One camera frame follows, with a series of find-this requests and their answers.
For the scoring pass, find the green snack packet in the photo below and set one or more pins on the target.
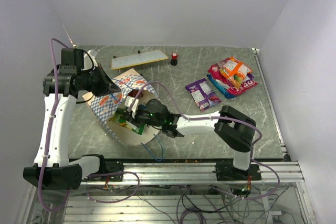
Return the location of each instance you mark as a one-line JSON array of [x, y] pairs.
[[118, 119]]

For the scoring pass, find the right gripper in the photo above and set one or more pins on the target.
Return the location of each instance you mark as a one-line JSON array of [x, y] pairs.
[[137, 110]]

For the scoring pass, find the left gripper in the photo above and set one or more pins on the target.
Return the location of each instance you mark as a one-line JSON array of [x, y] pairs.
[[107, 86]]

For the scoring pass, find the blue snack packet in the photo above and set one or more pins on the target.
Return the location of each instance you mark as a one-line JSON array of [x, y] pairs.
[[220, 88]]

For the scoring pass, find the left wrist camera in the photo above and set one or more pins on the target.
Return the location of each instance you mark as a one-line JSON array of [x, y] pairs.
[[92, 53]]

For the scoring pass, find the aluminium mounting rail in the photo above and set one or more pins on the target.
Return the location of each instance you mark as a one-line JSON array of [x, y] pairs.
[[197, 174]]

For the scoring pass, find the red snack packet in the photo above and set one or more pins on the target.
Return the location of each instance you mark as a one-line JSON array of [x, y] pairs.
[[134, 93]]

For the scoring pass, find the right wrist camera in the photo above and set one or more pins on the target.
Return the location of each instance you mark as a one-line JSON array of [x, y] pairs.
[[131, 104]]

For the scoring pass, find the purple snack packet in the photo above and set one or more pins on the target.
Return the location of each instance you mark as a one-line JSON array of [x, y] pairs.
[[202, 94], [249, 76]]

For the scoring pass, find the red black stamp knob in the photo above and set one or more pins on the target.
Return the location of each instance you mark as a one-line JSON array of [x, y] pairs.
[[174, 60]]

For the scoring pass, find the orange snack packet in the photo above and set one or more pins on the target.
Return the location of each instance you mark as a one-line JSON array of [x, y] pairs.
[[234, 70]]

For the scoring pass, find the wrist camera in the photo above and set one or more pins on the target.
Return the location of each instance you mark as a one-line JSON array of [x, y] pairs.
[[131, 104], [92, 53]]

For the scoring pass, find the yellow framed whiteboard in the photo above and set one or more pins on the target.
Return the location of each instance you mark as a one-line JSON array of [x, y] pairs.
[[137, 59]]

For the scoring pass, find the pink snack packet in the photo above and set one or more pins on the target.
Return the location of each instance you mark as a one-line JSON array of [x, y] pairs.
[[246, 85]]

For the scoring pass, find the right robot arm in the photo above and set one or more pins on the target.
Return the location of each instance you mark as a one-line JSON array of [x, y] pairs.
[[235, 128]]

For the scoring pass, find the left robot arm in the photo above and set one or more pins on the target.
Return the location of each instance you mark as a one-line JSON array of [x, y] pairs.
[[51, 169]]

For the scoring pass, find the checkered paper bag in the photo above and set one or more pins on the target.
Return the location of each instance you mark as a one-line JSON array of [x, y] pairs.
[[105, 107]]

